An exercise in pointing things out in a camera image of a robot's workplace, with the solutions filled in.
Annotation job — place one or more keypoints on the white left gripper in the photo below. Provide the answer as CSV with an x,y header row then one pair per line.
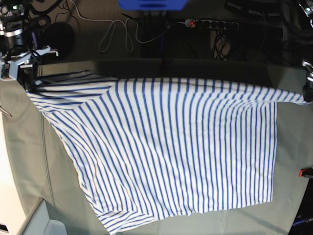
x,y
308,87

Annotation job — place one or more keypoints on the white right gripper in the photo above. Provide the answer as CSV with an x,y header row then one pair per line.
x,y
20,55

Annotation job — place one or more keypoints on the blue white striped t-shirt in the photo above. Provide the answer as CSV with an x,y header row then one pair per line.
x,y
146,149

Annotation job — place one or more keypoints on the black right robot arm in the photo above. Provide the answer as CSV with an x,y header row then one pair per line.
x,y
20,17

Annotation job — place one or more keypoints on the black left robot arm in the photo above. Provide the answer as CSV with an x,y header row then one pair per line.
x,y
307,7

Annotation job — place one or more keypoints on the black round bag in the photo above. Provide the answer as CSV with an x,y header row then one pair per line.
x,y
60,36

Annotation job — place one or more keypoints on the red black right clamp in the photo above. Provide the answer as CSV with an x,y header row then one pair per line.
x,y
306,173

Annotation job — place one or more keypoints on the green table cloth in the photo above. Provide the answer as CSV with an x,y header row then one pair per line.
x,y
41,168

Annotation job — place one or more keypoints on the blue box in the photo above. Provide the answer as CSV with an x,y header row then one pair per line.
x,y
152,5

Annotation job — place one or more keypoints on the black power strip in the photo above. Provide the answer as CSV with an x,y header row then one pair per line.
x,y
212,24

